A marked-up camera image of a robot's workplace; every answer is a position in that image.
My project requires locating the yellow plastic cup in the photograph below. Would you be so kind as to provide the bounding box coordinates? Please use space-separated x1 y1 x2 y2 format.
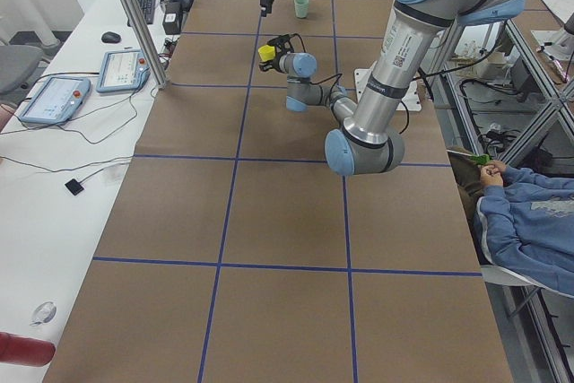
257 44 276 63

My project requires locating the green plastic cup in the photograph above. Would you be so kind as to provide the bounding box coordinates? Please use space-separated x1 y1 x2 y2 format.
293 0 309 19

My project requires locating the near blue teach pendant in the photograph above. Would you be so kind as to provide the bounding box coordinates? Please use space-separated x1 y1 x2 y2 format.
19 76 91 126

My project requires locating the black computer mouse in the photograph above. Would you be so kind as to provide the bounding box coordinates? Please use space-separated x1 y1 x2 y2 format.
100 31 122 44

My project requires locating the small black square pad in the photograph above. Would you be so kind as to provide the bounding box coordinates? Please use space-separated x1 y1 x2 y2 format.
65 178 84 196

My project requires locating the aluminium frame post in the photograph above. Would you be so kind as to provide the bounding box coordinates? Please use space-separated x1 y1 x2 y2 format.
120 0 168 90

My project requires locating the grey office chair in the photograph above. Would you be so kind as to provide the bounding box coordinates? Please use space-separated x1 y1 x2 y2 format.
1 31 62 97

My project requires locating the far blue teach pendant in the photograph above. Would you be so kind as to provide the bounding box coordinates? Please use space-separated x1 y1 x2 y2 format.
96 49 150 93

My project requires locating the black box with label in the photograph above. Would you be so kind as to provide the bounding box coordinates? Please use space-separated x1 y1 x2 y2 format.
162 1 183 35

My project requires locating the red cylinder bottle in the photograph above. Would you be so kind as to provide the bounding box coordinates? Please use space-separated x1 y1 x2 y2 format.
1 332 56 367

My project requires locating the black keyboard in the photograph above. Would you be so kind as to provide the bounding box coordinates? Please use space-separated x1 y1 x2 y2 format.
126 0 159 28

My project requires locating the blue teach pendant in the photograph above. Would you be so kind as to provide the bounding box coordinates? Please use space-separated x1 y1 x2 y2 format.
96 49 150 93
19 76 91 126

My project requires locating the person in blue hoodie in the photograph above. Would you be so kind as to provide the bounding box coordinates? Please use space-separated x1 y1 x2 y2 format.
448 147 573 296

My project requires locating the green handled tool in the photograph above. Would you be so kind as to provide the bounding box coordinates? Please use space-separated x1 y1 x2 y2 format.
470 154 491 166

